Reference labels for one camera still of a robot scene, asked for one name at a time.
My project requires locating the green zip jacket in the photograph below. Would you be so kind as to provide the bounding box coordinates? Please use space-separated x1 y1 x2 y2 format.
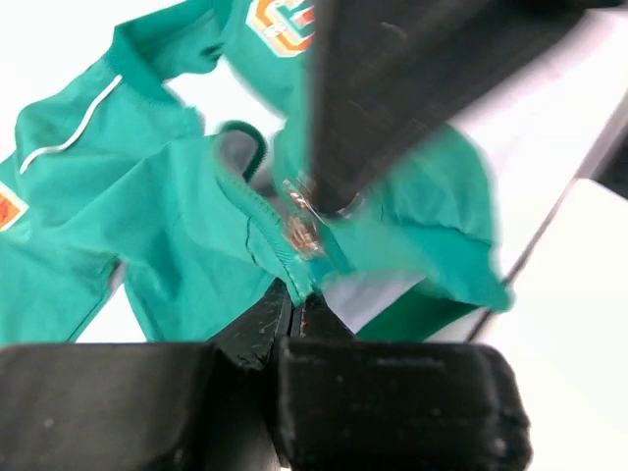
1 1 510 344

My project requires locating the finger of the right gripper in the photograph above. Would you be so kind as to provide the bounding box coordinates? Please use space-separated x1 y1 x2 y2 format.
309 1 588 217

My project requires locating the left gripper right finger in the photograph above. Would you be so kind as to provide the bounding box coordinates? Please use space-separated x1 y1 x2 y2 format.
272 296 533 470

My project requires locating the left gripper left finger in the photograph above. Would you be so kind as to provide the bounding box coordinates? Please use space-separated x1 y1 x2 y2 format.
1 281 291 470

